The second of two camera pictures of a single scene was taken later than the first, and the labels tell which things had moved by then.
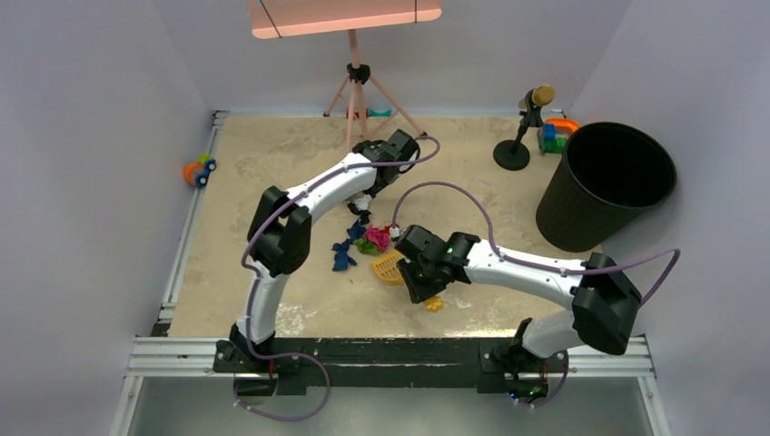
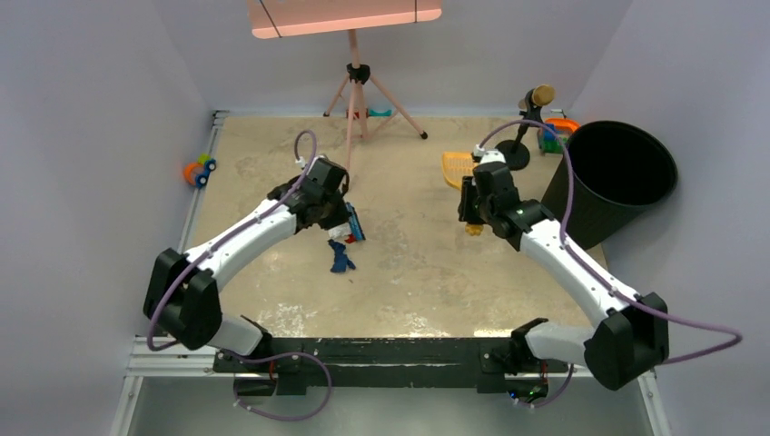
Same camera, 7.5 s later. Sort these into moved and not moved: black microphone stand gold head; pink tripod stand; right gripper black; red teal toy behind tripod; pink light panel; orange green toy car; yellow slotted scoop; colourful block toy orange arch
Moved: right gripper black; yellow slotted scoop
Not moved: orange green toy car; colourful block toy orange arch; black microphone stand gold head; pink light panel; pink tripod stand; red teal toy behind tripod
